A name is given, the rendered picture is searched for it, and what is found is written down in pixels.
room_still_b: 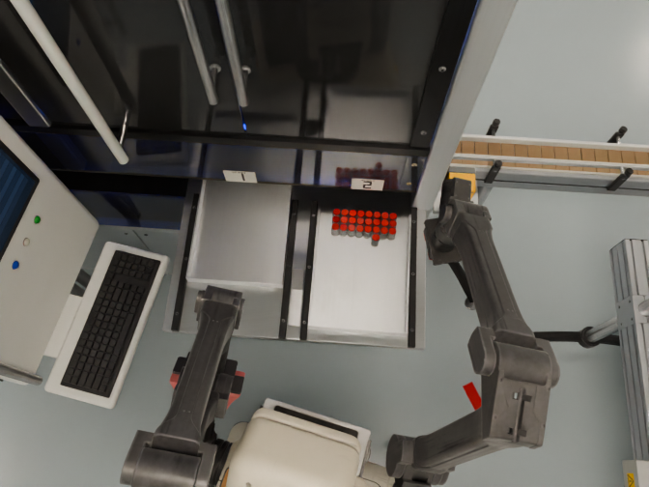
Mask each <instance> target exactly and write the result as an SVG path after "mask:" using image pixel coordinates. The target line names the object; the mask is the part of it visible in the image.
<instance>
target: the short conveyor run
mask: <svg viewBox="0 0 649 487"><path fill-rule="evenodd" d="M499 124H500V120H499V119H494V120H493V124H492V125H490V127H489V129H488V131H487V133H486V135H477V134H463V135H462V138H461V140H460V142H459V145H458V147H457V150H456V152H455V155H454V156H453V158H452V161H451V163H450V166H462V167H475V181H477V186H489V187H505V188H520V189H536V190H551V191H567V192H583V193H599V194H614V195H630V196H645V197H649V145H637V144H622V143H621V142H620V139H621V138H622V137H623V136H624V134H625V133H626V132H627V130H628V129H627V128H626V127H624V126H622V127H621V128H620V129H619V130H618V131H617V132H616V133H614V134H613V135H612V136H611V138H610V139H609V140H608V142H607V143H606V142H589V141H574V140H557V139H542V138H525V137H509V136H495V134H496V132H497V130H498V128H499Z"/></svg>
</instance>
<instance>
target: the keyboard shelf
mask: <svg viewBox="0 0 649 487"><path fill-rule="evenodd" d="M115 250H120V251H123V252H127V253H131V254H135V255H139V256H143V257H147V258H152V259H156V260H159V261H160V262H161V263H160V266H159V268H158V271H157V274H156V276H155V281H154V283H153V286H152V289H151V291H150V294H149V295H148V298H147V301H146V303H145V306H144V309H143V311H142V314H141V316H140V319H139V322H138V324H137V327H136V330H135V332H134V335H133V336H132V339H131V342H130V344H129V347H128V350H127V354H126V356H125V359H124V362H123V364H122V367H121V370H120V372H119V375H118V377H117V380H116V383H115V385H114V387H113V390H112V392H111V395H110V397H109V398H106V397H102V396H98V395H95V394H92V393H88V392H85V391H81V390H77V389H74V388H70V387H64V386H61V385H60V384H61V381H62V379H63V376H64V374H65V372H66V369H67V367H68V364H69V362H70V359H71V356H72V353H73V351H74V348H75V346H76V344H77V341H78V339H79V336H80V334H81V332H82V330H83V328H84V325H85V323H86V320H87V318H88V316H89V313H90V311H91V308H92V306H93V304H94V301H95V299H96V296H97V294H98V292H99V288H100V285H101V283H102V281H103V279H104V277H105V274H106V272H107V269H108V267H109V265H110V262H111V260H112V257H113V255H114V253H115ZM168 263H169V258H168V256H166V255H162V254H158V253H154V252H151V251H147V250H143V249H139V248H135V247H131V246H127V245H123V244H119V243H112V242H107V243H106V244H105V245H104V248H103V250H102V252H101V255H100V257H99V260H98V262H97V265H96V267H95V269H94V272H93V274H92V276H91V279H90V281H89V283H88V286H87V288H86V291H85V293H84V295H83V298H82V297H79V296H75V295H71V294H70V295H69V297H68V299H67V302H66V304H65V306H64V309H63V311H62V313H61V316H60V318H59V320H58V323H57V325H56V327H55V330H54V331H53V333H52V335H51V338H50V340H49V342H48V345H47V347H46V349H45V352H44V355H45V356H48V357H52V358H56V361H55V363H54V366H53V368H52V370H51V373H50V375H49V377H48V380H47V382H46V384H45V387H44V389H45V390H46V391H47V392H51V393H55V394H58V395H62V396H66V397H68V398H72V399H75V400H79V401H83V402H86V403H90V404H94V405H97V406H101V407H104V408H107V409H113V408H114V407H115V405H116V402H117V400H118V397H119V394H120V392H121V389H122V386H123V384H124V381H125V378H126V376H127V372H128V370H129V367H130V364H131V362H132V359H133V356H134V354H135V351H136V348H137V346H138V343H139V340H140V338H141V335H142V332H143V330H144V327H145V325H146V323H147V320H148V317H149V315H150V312H151V309H152V307H153V304H154V301H155V297H156V294H157V292H158V289H159V286H160V284H161V281H162V278H163V276H164V274H165V271H166V269H167V266H168Z"/></svg>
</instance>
